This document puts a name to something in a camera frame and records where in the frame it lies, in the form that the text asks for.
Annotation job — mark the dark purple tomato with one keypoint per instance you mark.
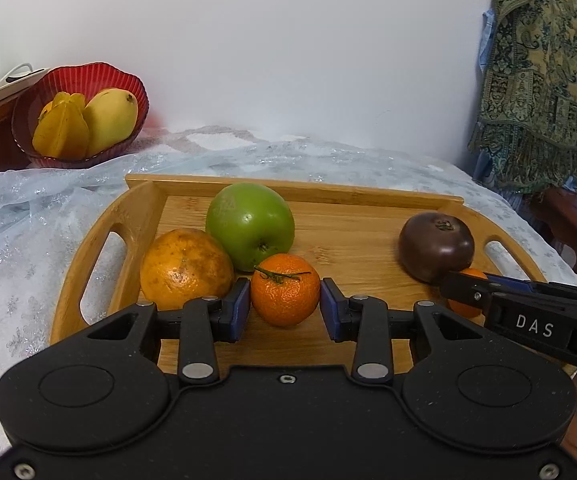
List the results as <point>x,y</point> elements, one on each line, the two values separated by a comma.
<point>436,247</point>

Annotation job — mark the white tray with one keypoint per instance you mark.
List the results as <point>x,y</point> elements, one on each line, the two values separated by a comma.
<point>13,80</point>

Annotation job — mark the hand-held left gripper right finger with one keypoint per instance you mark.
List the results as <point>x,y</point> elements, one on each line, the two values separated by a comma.
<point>331,310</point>

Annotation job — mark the red ribbed bowl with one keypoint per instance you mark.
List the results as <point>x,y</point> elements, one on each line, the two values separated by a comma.
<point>128,85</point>

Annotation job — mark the medium stemless mandarin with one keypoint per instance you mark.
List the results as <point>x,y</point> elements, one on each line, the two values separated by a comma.
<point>466,310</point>

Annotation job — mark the sheer silver-patterned tablecloth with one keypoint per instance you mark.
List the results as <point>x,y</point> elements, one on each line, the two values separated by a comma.
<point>18,240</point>

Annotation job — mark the yellow starfruit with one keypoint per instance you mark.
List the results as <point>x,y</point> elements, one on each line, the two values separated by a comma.
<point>61,130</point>

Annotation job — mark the green patterned fringed scarf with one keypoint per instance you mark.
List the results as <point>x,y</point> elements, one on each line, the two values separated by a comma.
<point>538,75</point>

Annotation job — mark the small yellow-orange fruit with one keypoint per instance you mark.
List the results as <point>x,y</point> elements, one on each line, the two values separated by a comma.
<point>45,110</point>

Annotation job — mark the green apple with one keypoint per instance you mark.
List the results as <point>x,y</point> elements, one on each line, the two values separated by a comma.
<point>249,227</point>

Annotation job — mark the mandarin with green stem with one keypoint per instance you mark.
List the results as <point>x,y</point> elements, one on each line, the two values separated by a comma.
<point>284,292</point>

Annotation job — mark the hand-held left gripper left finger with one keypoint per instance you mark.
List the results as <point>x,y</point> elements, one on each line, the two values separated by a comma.
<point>241,310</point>

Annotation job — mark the large yellow-orange orange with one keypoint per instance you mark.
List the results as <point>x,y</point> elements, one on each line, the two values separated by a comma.
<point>183,270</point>

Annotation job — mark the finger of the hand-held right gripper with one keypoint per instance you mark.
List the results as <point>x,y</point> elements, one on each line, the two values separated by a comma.
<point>528,287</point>
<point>468,291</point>

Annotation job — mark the yellow mango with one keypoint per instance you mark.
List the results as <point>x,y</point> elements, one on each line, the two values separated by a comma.
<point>111,120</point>

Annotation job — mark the dark wooden chair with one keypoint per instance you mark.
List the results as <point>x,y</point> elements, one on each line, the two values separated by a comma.
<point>576,230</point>

